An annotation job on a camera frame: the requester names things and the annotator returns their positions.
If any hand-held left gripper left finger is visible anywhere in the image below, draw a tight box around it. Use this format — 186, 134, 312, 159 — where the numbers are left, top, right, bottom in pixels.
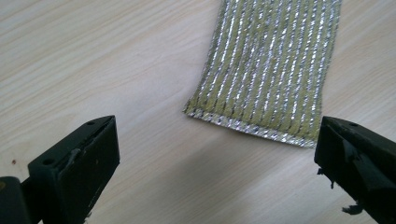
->
21, 115, 120, 224

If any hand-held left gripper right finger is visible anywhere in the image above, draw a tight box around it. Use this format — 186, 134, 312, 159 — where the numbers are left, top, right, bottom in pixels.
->
314, 116, 396, 224

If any green silver striped scouring cloth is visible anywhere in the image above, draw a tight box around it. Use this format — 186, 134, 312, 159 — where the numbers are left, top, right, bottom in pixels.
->
182, 0, 343, 148

